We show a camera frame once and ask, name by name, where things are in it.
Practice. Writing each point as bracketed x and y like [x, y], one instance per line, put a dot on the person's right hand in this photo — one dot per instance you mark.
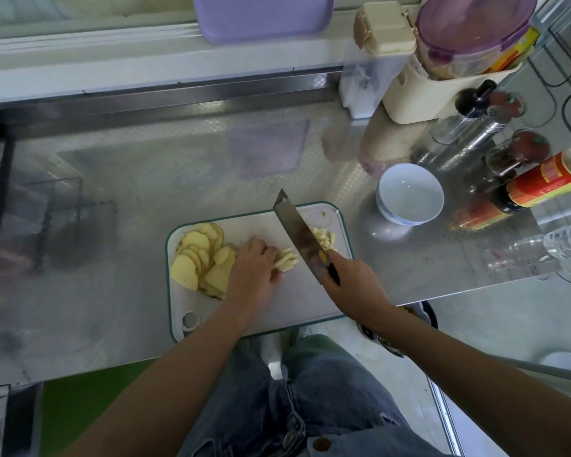
[360, 288]

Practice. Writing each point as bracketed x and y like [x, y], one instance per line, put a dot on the person's left hand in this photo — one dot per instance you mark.
[249, 280]

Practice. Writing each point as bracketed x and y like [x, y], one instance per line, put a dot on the pile of yellow potato slices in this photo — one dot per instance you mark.
[205, 261]

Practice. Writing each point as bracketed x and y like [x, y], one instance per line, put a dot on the pile of diced potato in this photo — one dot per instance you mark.
[325, 239]

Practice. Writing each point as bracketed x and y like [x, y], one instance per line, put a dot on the steel cleaver knife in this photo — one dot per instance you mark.
[300, 231]

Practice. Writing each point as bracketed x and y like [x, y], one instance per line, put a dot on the white bowl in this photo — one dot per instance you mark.
[410, 194]

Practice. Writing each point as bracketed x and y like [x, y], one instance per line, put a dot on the person's right forearm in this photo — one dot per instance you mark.
[485, 385]

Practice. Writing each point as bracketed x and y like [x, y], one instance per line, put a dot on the person's left forearm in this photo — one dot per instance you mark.
[162, 390]

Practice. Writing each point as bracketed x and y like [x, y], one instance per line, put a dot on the metal bowl with scraps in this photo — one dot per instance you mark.
[423, 314]

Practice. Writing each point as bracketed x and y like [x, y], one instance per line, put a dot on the person's blue jeans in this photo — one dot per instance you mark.
[262, 414]

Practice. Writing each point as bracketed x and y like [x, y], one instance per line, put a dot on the white cutting board green rim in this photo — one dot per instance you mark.
[300, 304]

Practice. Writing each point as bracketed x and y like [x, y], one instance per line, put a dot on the cream plastic canister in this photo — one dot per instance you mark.
[414, 101]

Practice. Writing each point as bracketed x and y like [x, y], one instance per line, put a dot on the clear plastic bottle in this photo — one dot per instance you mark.
[552, 250]

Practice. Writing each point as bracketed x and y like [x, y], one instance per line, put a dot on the steel shaker brown cap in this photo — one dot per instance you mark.
[481, 130]

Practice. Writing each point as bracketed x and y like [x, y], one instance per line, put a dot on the green mat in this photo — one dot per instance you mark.
[90, 404]

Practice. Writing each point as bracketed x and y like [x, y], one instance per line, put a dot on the glass bottle black cap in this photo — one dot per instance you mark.
[468, 104]

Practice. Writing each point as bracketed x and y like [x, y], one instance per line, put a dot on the sauce bottle red label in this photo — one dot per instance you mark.
[547, 181]

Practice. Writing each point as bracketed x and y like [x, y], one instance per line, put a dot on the clear container cream lid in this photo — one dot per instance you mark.
[371, 71]

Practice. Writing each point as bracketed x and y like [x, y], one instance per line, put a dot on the white round plate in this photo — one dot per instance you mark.
[566, 361]

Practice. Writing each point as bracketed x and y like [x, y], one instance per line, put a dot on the glass jar red lid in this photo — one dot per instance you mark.
[528, 147]

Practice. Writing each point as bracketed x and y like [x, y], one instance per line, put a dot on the purple plastic cutting board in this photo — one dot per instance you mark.
[262, 16]

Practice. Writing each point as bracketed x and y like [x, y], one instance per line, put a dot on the purple lid food container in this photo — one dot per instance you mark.
[476, 28]

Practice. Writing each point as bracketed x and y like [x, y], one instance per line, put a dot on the steel bin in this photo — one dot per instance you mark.
[0, 423]

